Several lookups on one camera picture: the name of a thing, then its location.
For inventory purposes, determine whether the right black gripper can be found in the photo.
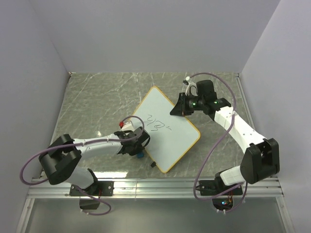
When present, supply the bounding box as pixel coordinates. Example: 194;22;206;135
170;93;205;116

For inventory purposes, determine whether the blue whiteboard eraser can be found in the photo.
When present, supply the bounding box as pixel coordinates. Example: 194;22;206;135
137;152;144;158

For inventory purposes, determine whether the white board with yellow frame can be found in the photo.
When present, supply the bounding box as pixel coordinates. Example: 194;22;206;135
133;86;201;173

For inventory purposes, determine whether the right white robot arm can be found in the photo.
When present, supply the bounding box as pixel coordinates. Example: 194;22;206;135
170;77;280;194

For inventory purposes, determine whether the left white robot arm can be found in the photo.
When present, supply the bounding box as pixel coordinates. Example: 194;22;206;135
39;122;150;195

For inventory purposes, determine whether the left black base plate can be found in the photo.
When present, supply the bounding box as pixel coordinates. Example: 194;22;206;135
69;181;114;197

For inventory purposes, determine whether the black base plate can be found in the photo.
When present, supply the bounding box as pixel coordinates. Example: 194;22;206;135
69;181;114;197
196;180;234;196

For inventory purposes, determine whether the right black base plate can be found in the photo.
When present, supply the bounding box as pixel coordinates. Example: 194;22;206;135
196;180;234;196

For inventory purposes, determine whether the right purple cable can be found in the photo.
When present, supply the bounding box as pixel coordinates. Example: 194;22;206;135
184;72;248;214

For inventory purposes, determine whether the aluminium rail frame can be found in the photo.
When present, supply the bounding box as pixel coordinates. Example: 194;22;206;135
16;72;296;233

